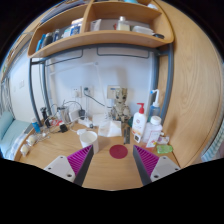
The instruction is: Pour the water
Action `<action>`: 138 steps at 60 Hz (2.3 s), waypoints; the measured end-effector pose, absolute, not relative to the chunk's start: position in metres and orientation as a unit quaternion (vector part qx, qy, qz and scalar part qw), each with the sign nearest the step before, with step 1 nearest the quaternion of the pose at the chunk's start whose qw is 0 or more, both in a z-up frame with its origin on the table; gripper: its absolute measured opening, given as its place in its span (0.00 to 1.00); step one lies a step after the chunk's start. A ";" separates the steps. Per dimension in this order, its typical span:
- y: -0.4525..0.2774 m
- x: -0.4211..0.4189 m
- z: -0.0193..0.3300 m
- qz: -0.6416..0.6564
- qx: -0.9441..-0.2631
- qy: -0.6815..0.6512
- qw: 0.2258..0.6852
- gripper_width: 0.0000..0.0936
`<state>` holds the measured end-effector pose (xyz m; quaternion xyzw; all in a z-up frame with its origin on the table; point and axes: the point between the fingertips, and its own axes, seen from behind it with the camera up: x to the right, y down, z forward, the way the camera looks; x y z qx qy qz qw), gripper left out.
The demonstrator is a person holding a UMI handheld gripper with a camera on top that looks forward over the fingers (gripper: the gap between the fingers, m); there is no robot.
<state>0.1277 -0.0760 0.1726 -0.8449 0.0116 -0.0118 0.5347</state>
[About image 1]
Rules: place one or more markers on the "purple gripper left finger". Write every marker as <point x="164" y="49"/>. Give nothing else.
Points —
<point x="73" y="167"/>

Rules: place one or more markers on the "blue spray bottle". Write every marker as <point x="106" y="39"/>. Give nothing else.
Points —
<point x="155" y="106"/>

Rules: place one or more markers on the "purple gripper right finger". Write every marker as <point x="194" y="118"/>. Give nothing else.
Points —
<point x="152" y="167"/>

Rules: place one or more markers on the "white bottle on shelf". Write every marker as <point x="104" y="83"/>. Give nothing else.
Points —
<point x="122" y="24"/>

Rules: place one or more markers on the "white jar with label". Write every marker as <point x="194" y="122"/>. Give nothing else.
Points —
<point x="152" y="131"/>

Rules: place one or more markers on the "white pump bottle red cap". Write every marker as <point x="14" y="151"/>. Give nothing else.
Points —
<point x="139" y="121"/>

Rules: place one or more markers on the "blue capped small bottle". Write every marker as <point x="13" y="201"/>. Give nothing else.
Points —
<point x="35" y="125"/>

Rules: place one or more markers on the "green small packet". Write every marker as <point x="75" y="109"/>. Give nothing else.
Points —
<point x="163" y="149"/>

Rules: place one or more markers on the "white power adapter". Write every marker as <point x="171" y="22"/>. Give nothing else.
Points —
<point x="74" y="115"/>

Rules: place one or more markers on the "Groot figurine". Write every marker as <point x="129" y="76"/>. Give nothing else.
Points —
<point x="120" y="111"/>

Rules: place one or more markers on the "white wall socket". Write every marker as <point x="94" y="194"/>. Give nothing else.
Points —
<point x="76" y="92"/>

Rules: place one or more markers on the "white box on shelf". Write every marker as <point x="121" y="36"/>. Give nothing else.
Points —
<point x="76" y="26"/>

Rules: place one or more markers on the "black comb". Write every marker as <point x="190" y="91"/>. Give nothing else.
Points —
<point x="127" y="135"/>

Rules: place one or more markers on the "white paper cup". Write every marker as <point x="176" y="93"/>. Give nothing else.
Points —
<point x="89" y="138"/>

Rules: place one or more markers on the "wooden wall shelf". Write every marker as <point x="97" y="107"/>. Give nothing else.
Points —
<point x="99" y="26"/>

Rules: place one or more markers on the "dark red round coaster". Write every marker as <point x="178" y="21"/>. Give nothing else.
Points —
<point x="118" y="151"/>

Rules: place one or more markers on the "white tissue pack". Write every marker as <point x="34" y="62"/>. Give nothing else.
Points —
<point x="110" y="129"/>

